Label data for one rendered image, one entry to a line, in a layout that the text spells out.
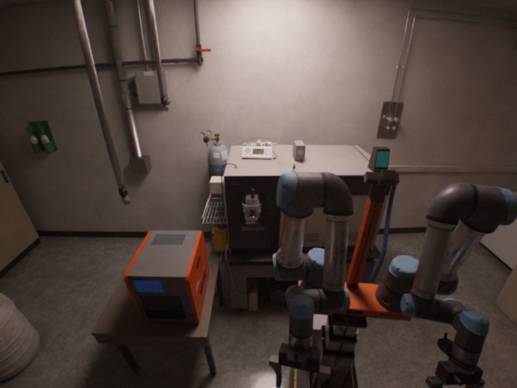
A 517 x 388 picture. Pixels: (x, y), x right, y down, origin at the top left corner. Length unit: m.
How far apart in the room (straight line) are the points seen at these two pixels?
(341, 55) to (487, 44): 1.61
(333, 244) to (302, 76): 2.08
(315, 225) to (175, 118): 1.83
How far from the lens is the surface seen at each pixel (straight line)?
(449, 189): 0.93
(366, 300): 1.27
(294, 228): 0.84
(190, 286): 1.39
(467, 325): 0.98
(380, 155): 1.85
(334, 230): 0.80
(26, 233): 4.24
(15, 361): 2.83
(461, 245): 1.06
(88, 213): 3.83
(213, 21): 2.66
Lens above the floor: 2.10
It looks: 29 degrees down
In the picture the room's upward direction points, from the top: straight up
